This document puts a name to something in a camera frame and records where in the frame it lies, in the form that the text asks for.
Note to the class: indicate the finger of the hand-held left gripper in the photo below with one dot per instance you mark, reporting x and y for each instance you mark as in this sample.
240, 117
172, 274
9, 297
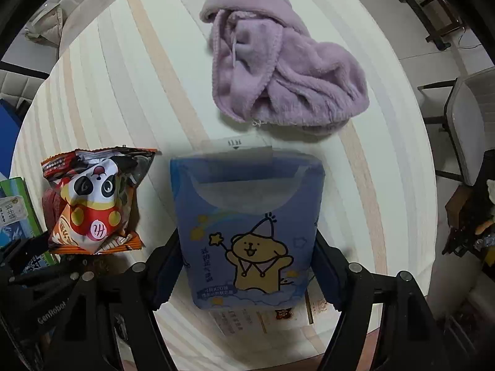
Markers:
23, 257
50, 309

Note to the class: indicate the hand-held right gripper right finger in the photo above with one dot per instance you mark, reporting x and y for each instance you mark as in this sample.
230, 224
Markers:
328, 274

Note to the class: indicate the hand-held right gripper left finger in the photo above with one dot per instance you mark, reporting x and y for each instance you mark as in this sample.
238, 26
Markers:
162, 276

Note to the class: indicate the blue cartoon tissue pack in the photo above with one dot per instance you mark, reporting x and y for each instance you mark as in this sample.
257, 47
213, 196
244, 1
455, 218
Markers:
247, 216

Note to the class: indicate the green and blue carton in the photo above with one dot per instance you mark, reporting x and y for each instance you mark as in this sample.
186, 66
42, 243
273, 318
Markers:
15, 208

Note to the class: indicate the panda print snack packet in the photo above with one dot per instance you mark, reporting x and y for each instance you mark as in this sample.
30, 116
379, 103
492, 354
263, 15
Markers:
92, 201

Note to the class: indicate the blue box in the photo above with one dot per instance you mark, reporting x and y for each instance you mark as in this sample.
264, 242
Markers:
7, 139

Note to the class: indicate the dark cluttered items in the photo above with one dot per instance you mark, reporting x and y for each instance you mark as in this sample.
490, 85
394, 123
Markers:
464, 232

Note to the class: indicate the beige cushioned chair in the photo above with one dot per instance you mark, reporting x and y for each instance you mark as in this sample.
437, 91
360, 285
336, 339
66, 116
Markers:
19, 85

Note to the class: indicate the purple fleece garment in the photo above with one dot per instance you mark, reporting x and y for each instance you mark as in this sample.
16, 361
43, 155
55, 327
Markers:
294, 73

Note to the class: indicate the white chair with black frame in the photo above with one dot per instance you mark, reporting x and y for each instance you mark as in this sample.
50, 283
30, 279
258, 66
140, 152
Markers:
475, 123

